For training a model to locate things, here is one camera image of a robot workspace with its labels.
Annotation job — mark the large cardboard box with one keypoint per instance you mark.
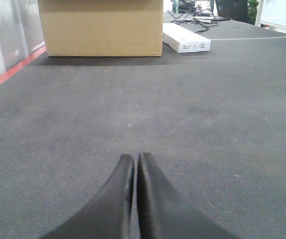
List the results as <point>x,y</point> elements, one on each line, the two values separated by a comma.
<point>102,28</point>

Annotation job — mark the long white carton box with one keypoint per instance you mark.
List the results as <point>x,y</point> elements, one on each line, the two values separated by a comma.
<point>182,40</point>

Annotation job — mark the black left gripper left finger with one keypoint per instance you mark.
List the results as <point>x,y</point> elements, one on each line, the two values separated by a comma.
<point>107,214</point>

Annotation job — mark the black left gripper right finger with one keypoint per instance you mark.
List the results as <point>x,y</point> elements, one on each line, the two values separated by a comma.
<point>164,213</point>

